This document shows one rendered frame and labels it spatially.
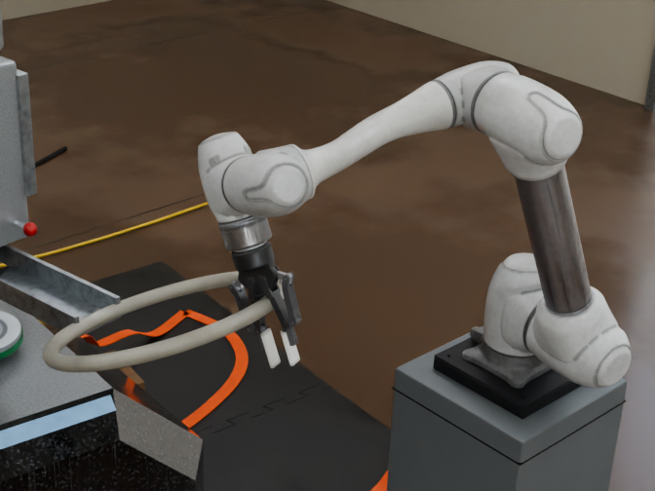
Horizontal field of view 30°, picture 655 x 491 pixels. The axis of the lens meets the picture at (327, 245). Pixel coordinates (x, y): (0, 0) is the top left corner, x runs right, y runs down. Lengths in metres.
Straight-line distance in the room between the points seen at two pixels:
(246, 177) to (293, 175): 0.09
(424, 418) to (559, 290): 0.55
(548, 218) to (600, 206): 3.48
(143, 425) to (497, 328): 0.85
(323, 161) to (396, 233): 3.35
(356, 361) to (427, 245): 1.04
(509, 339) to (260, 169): 1.00
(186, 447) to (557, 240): 1.06
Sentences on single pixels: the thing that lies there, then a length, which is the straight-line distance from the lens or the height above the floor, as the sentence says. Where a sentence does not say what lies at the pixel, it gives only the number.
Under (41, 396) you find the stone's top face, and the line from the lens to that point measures 2.84.
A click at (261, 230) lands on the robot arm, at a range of 2.21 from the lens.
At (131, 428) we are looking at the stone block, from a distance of 2.86.
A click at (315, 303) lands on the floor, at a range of 4.85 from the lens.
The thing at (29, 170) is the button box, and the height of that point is 1.29.
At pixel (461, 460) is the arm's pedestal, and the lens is 2.92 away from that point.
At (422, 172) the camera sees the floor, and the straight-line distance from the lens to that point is 6.10.
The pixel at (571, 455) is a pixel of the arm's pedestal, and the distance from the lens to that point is 2.97.
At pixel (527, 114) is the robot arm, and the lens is 2.30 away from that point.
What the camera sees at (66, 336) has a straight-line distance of 2.49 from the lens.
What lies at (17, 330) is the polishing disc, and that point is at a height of 0.88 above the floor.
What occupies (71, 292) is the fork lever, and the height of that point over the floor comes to 1.08.
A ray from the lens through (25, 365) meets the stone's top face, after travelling 2.96.
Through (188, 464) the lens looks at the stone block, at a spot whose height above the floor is 0.58.
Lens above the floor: 2.38
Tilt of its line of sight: 27 degrees down
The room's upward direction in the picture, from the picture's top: 2 degrees clockwise
